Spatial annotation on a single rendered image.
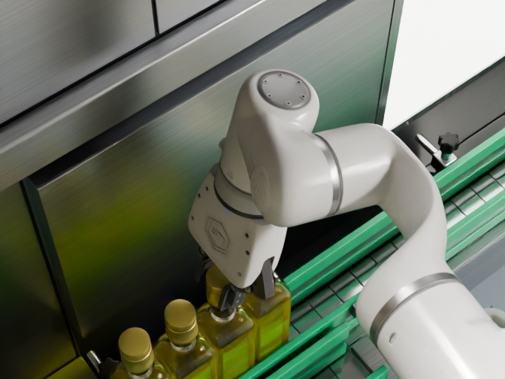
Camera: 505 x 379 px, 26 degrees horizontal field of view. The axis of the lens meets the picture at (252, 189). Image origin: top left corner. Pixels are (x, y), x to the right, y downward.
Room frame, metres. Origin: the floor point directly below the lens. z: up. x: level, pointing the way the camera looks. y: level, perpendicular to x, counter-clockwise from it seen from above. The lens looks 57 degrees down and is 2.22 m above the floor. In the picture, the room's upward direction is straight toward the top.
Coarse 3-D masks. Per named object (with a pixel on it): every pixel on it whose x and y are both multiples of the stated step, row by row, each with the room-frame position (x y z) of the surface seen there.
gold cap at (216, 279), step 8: (208, 272) 0.56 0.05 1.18; (216, 272) 0.56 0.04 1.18; (208, 280) 0.55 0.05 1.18; (216, 280) 0.55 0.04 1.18; (224, 280) 0.55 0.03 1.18; (208, 288) 0.55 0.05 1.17; (216, 288) 0.54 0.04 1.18; (208, 296) 0.55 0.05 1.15; (216, 296) 0.54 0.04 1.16; (216, 304) 0.54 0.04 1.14
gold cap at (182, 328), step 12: (180, 300) 0.54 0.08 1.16; (168, 312) 0.52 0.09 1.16; (180, 312) 0.52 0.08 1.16; (192, 312) 0.52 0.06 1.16; (168, 324) 0.51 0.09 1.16; (180, 324) 0.51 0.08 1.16; (192, 324) 0.51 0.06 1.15; (168, 336) 0.51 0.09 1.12; (180, 336) 0.50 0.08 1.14; (192, 336) 0.51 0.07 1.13
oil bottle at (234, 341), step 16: (208, 304) 0.57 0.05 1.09; (208, 320) 0.55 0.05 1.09; (240, 320) 0.55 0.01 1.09; (208, 336) 0.53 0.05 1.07; (224, 336) 0.53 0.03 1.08; (240, 336) 0.54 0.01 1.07; (224, 352) 0.52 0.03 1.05; (240, 352) 0.54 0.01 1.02; (224, 368) 0.52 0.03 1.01; (240, 368) 0.54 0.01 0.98
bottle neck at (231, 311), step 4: (212, 308) 0.55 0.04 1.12; (216, 308) 0.54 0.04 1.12; (228, 308) 0.55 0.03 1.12; (232, 308) 0.55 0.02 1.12; (212, 312) 0.55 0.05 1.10; (216, 312) 0.54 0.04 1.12; (220, 312) 0.54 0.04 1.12; (224, 312) 0.54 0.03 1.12; (228, 312) 0.54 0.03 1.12; (232, 312) 0.55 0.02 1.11; (212, 316) 0.55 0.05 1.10; (216, 316) 0.54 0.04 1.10; (220, 316) 0.54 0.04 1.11; (224, 316) 0.54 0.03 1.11; (228, 316) 0.55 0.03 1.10; (232, 316) 0.55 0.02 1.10; (216, 320) 0.54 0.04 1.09; (220, 320) 0.54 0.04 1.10; (224, 320) 0.54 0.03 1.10; (228, 320) 0.54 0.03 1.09
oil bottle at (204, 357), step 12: (204, 336) 0.53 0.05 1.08; (156, 348) 0.52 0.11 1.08; (168, 348) 0.51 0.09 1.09; (192, 348) 0.51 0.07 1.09; (204, 348) 0.51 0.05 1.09; (168, 360) 0.50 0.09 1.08; (180, 360) 0.50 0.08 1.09; (192, 360) 0.50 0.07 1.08; (204, 360) 0.50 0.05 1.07; (180, 372) 0.49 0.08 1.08; (192, 372) 0.49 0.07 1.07; (204, 372) 0.50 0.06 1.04; (216, 372) 0.52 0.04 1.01
